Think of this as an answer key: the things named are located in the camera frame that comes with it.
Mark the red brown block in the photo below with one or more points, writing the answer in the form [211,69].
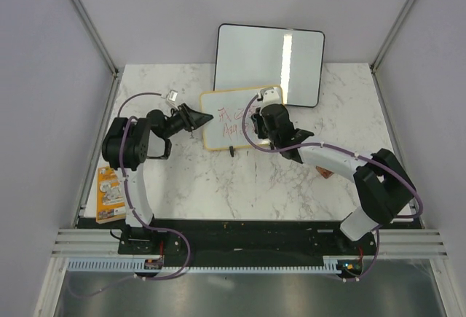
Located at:
[326,174]

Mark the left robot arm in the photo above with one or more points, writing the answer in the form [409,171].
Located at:
[130,142]

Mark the white slotted cable duct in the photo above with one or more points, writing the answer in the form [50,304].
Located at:
[133,265]

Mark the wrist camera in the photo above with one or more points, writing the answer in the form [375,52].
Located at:
[269,95]
[172,96]

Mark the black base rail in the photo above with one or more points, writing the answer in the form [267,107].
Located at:
[323,237]

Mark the orange booklet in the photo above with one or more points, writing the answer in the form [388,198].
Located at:
[110,204]

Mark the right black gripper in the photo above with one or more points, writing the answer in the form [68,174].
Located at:
[258,119]

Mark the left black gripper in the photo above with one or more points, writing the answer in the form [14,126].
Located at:
[196,119]

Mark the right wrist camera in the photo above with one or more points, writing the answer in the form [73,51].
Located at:
[269,95]

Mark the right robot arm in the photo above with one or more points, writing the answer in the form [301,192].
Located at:
[383,187]

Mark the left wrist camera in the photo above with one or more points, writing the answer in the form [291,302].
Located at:
[172,96]

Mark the small yellow-framed whiteboard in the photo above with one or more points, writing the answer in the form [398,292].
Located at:
[231,110]

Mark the large black-framed whiteboard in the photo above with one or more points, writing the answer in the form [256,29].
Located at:
[253,56]

